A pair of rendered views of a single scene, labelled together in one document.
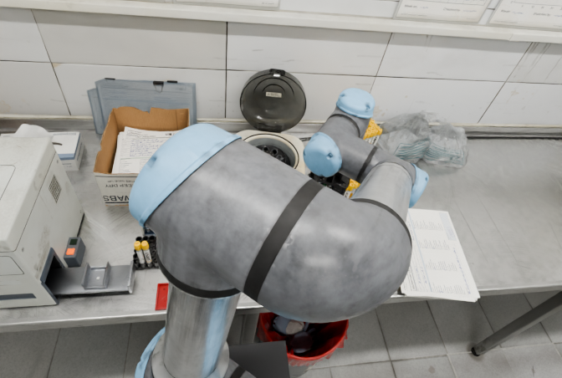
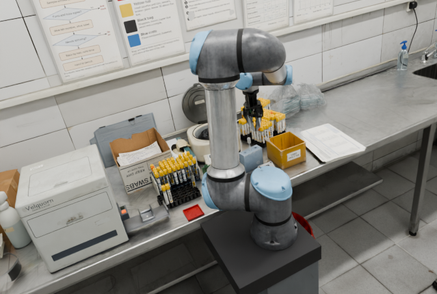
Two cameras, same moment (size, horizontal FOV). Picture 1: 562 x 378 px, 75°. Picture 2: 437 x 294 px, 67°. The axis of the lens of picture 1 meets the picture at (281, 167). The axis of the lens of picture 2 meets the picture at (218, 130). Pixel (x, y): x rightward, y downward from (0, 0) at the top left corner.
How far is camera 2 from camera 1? 0.71 m
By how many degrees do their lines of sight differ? 20
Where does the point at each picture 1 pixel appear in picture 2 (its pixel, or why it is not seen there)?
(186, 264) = (216, 66)
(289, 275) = (247, 41)
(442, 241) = (332, 134)
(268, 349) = not seen: hidden behind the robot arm
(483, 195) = (344, 110)
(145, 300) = (179, 220)
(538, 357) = not seen: outside the picture
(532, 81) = (335, 47)
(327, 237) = (252, 30)
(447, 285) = (345, 149)
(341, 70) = not seen: hidden behind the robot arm
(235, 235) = (227, 41)
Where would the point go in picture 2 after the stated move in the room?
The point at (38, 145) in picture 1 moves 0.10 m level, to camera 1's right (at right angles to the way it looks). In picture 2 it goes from (92, 147) to (118, 142)
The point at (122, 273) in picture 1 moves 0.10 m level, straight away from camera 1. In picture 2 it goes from (160, 209) to (143, 201)
